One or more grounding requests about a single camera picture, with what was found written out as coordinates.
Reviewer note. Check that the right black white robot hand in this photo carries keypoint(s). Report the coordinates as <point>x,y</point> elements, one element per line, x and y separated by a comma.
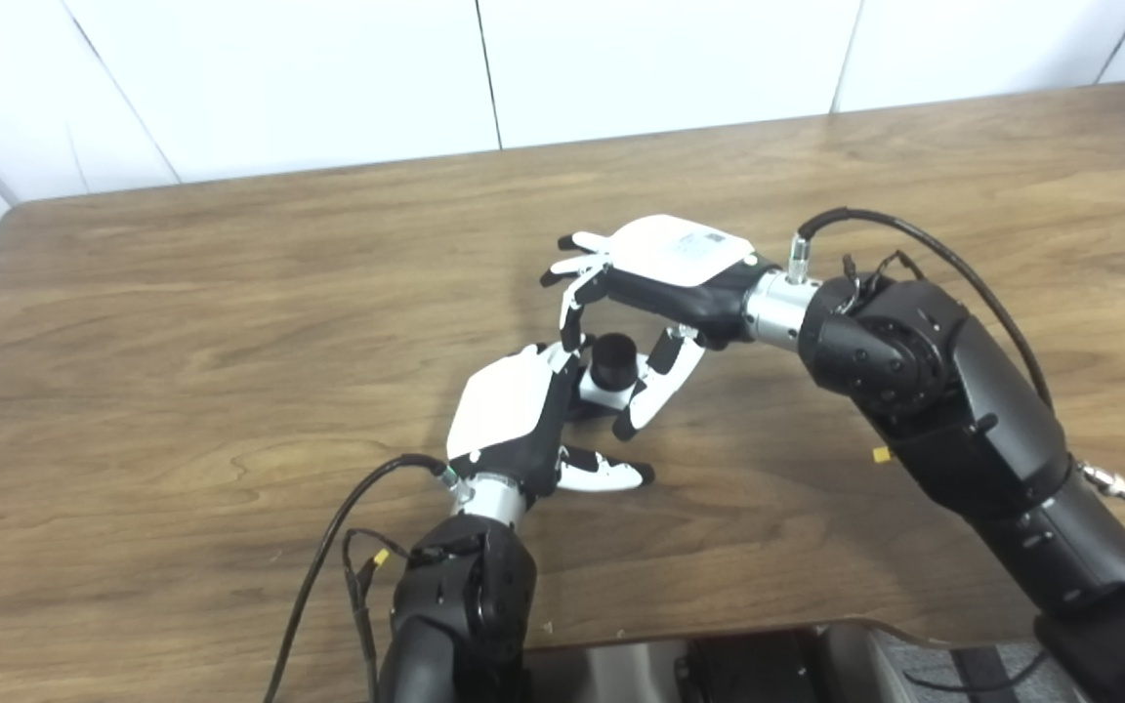
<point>680,254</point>

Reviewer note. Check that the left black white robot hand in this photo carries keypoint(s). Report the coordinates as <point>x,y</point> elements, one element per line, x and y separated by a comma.
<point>504,405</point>

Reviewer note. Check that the white square piece with hole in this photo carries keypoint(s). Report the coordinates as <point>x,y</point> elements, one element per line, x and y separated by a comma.
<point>606,398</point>

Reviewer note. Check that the black peg with square base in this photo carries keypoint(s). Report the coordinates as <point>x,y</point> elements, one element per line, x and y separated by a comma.
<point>612,361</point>

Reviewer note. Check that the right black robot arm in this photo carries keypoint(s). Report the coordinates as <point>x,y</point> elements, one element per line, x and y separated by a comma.
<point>953,420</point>

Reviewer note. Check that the black robot torso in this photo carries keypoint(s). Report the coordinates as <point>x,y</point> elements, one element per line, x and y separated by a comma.
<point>738,674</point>

